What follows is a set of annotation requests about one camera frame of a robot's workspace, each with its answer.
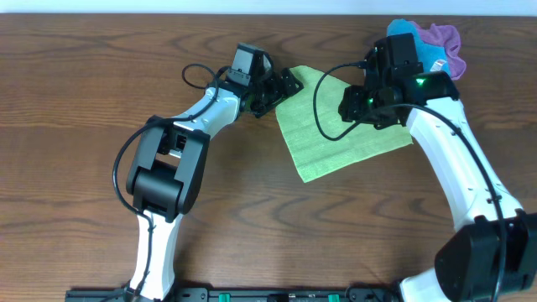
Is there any green cloth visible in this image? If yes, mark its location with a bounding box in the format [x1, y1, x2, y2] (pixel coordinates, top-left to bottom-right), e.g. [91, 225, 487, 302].
[276, 65, 412, 183]

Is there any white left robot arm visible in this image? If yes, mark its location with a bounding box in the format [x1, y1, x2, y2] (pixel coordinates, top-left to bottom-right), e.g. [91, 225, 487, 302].
[123, 50, 304, 301]

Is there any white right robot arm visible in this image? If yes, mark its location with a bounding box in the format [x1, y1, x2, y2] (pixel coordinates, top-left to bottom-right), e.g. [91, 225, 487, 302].
[339, 45, 536, 301]

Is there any blue cloth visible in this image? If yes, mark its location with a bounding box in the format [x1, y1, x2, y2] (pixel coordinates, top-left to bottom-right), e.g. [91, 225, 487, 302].
[387, 19, 451, 75]

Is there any purple cloth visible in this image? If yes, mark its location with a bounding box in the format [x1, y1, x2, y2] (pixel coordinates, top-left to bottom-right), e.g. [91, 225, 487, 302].
[412, 22, 467, 81]

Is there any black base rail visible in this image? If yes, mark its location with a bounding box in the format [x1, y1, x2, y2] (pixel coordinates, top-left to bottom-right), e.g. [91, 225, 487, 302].
[65, 287, 400, 302]

